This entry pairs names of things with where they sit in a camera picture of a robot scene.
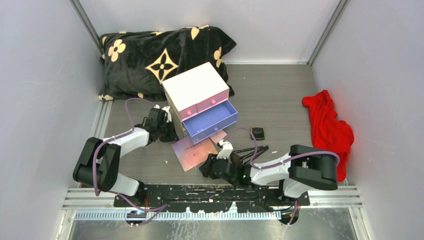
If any black fan makeup brush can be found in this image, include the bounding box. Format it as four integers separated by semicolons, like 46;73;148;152
230;145;269;166

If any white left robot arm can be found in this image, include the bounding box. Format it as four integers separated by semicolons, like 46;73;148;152
72;106;178;207

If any holographic eyeshadow palette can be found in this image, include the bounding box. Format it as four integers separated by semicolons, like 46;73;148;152
171;136;218;172

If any white pink drawer organizer box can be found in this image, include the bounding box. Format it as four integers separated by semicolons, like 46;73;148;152
162;62;230;138

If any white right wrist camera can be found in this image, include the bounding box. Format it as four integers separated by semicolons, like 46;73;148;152
216;139;233;160

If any blue drawer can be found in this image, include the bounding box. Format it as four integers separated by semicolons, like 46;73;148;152
182;100;238;144

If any black long makeup brush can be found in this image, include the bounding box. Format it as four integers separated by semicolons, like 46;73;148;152
240;145;269;165

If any small pink card packet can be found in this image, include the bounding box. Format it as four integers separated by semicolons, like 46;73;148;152
209;130;227;144

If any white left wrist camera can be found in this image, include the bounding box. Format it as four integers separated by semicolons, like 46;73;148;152
153;104;172;123

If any black square compact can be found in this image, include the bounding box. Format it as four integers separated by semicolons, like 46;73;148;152
250;126;266;141

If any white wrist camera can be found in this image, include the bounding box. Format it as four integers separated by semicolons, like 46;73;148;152
153;104;172;123
216;139;233;160

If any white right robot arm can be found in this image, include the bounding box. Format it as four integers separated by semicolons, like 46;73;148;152
199;142;340;206

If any red cloth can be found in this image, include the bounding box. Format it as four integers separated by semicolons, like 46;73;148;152
301;89;355;182

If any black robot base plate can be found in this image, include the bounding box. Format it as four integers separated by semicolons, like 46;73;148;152
130;184;310;213

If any black floral plush blanket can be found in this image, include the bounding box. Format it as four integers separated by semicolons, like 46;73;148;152
98;25;237;102

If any black thin makeup brush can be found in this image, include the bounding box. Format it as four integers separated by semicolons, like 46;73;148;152
233;145;264;154

